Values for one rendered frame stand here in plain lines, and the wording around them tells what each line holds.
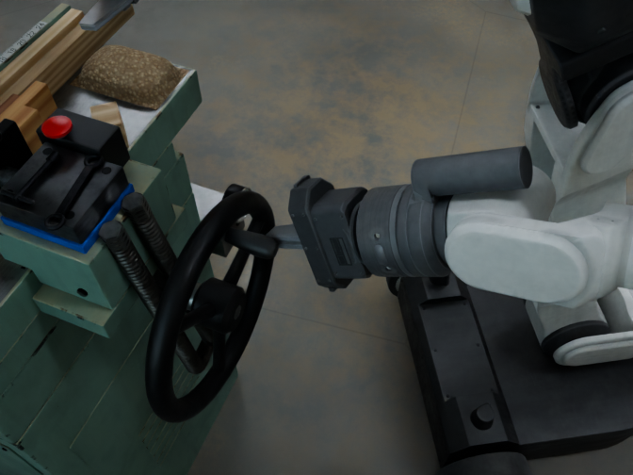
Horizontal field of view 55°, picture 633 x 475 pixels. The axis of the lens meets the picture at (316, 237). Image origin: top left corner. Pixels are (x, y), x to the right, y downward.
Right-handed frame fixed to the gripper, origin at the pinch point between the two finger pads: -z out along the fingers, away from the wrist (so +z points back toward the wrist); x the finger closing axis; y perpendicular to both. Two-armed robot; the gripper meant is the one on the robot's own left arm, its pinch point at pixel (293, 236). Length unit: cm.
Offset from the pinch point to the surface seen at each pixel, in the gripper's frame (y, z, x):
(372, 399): -47, -39, -73
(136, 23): -135, -160, 27
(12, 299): 19.3, -23.3, 4.7
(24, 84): -1.1, -34.9, 23.7
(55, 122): 9.1, -16.3, 19.6
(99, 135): 6.8, -13.8, 16.8
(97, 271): 15.2, -12.6, 5.4
